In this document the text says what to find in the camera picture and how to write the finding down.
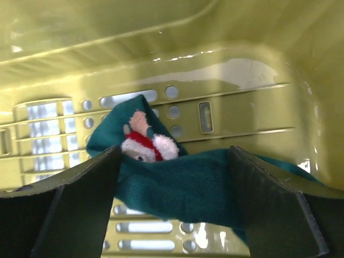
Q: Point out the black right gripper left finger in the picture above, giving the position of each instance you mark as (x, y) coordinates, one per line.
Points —
(65, 215)

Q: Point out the dark green socks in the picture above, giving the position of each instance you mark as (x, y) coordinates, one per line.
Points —
(190, 188)

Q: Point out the olive green plastic bin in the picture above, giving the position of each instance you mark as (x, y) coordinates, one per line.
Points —
(265, 76)

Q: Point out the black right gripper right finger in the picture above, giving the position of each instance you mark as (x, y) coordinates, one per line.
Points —
(285, 215)

